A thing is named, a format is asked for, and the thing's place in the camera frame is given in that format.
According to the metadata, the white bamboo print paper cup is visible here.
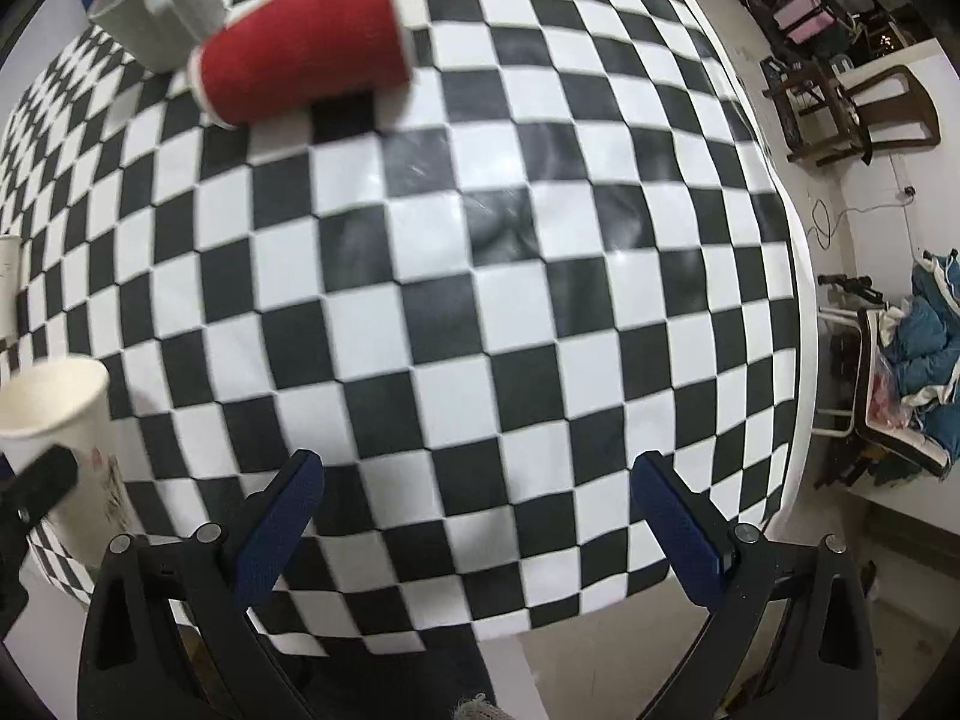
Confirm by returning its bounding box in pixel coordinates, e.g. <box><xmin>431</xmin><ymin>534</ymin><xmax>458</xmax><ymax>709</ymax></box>
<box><xmin>2</xmin><ymin>356</ymin><xmax>133</xmax><ymax>567</ymax></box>

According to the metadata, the grey ribbed plastic mug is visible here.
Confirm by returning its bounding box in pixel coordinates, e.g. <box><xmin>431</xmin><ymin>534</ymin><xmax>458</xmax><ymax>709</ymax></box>
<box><xmin>86</xmin><ymin>0</ymin><xmax>226</xmax><ymax>75</ymax></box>

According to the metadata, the white power cable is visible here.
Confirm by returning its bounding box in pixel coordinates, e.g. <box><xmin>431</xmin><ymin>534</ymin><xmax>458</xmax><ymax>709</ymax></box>
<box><xmin>808</xmin><ymin>184</ymin><xmax>921</xmax><ymax>251</ymax></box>

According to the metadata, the blue clothes pile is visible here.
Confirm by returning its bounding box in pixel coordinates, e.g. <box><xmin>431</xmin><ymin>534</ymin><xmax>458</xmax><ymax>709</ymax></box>
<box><xmin>878</xmin><ymin>249</ymin><xmax>958</xmax><ymax>422</ymax></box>

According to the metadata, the black white checkered tablecloth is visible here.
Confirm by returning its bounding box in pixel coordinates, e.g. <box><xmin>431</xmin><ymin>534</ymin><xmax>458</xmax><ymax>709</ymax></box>
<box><xmin>2</xmin><ymin>0</ymin><xmax>800</xmax><ymax>656</ymax></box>

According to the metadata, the white paper cup on table edge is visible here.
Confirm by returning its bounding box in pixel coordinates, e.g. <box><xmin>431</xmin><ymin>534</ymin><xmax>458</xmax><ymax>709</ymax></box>
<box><xmin>0</xmin><ymin>236</ymin><xmax>21</xmax><ymax>341</ymax></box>

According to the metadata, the red ripple paper cup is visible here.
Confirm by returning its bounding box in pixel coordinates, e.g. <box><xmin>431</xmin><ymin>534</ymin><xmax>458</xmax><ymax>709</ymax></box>
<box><xmin>187</xmin><ymin>0</ymin><xmax>415</xmax><ymax>128</ymax></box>

